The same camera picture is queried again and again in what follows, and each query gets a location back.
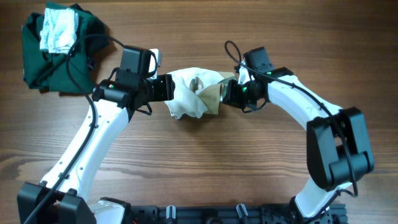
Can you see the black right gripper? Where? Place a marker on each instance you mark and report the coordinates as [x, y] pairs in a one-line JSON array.
[[231, 98]]

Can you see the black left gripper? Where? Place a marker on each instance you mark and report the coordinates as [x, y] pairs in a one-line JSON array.
[[165, 85]]

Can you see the white tan green shirt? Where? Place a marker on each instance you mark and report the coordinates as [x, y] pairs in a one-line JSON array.
[[197, 91]]

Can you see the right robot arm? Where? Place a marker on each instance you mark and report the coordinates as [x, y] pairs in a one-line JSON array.
[[338, 147]]

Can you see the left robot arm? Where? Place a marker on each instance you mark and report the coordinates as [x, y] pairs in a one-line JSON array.
[[62, 194]]

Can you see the light patterned folded cloth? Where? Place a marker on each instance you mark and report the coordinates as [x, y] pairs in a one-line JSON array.
[[59, 30]]

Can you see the dark green folded garment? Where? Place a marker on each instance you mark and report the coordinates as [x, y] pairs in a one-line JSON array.
[[47, 72]]

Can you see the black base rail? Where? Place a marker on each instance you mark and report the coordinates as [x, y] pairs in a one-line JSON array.
[[217, 214]]

